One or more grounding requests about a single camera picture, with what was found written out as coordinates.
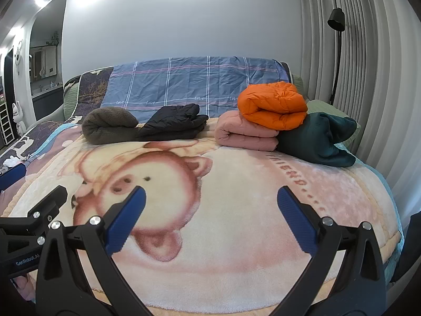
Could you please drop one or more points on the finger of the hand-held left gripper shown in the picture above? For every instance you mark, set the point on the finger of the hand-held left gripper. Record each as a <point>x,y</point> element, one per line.
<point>49,204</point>
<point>11,176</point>

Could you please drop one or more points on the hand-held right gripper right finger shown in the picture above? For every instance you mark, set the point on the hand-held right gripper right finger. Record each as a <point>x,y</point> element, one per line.
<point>296,222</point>

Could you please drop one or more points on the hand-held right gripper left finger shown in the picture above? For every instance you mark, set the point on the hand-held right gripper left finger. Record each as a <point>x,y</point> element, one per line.
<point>126,219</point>

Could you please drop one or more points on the black puffer jacket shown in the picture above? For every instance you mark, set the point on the black puffer jacket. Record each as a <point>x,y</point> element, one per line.
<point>174,123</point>

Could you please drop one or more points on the white ladder shelf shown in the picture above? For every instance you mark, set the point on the white ladder shelf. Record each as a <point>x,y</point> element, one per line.
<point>6,123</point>

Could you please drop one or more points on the white bear figurine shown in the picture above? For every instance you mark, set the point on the white bear figurine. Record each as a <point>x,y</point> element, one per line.
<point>18,115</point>

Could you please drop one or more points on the pig printed blanket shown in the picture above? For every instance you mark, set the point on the pig printed blanket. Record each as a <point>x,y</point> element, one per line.
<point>230,187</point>

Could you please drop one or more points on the dark grey cabinet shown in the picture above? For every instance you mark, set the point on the dark grey cabinet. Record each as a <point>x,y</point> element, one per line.
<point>47,100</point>

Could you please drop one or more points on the dark teal garment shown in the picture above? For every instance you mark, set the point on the dark teal garment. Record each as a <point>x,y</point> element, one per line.
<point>315,138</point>

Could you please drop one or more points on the folded brown fleece garment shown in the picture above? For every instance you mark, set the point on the folded brown fleece garment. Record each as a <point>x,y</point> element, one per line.
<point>108,125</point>

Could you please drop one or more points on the green pillow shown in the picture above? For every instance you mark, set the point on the green pillow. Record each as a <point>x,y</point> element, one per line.
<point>324,107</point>
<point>69,95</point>

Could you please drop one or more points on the folded pink puffer jacket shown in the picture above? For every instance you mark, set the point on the folded pink puffer jacket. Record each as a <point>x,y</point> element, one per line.
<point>243,133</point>

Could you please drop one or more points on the folded orange puffer jacket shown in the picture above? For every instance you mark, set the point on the folded orange puffer jacket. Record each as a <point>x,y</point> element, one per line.
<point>273,105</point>

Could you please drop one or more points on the green hanging plant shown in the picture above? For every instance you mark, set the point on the green hanging plant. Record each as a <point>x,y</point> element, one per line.
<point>53,39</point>

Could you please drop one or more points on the blue plaid sheet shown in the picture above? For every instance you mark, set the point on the blue plaid sheet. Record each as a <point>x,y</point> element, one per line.
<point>184,82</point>

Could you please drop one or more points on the grey curtain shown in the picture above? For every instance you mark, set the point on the grey curtain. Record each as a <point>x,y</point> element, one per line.
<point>378,89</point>

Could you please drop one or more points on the black floor lamp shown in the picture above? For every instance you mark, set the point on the black floor lamp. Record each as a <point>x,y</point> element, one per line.
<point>336,18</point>

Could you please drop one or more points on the wall mirror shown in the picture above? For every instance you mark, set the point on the wall mirror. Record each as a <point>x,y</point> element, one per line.
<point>42,62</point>

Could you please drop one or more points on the white bear wall clock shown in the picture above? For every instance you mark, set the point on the white bear wall clock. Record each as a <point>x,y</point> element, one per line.
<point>17,57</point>

